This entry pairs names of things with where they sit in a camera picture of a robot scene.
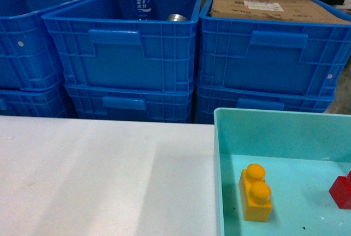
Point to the red toy block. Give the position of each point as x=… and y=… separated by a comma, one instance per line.
x=340, y=191

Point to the yellow toy block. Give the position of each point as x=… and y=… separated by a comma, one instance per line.
x=255, y=194

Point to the turquoise plastic box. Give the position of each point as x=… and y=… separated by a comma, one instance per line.
x=302, y=153

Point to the lower middle blue crate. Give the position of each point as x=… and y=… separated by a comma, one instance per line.
x=103, y=103

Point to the blue crate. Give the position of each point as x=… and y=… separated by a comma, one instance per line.
x=53, y=102
x=103, y=103
x=209, y=98
x=272, y=56
x=29, y=58
x=100, y=43

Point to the lower right blue crate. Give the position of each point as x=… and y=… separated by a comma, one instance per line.
x=209, y=98

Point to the upper right blue crate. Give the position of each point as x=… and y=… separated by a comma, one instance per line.
x=272, y=56

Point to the silver metal can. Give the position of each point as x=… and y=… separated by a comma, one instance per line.
x=176, y=17

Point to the upper middle blue crate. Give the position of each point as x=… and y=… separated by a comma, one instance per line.
x=100, y=43

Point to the clear water bottle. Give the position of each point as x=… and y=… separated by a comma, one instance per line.
x=142, y=9

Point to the brown cardboard sheet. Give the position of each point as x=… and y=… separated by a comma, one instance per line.
x=302, y=11

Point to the lower left blue crate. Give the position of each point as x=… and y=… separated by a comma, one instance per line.
x=53, y=102

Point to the upper left blue crate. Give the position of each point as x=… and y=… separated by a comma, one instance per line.
x=29, y=58

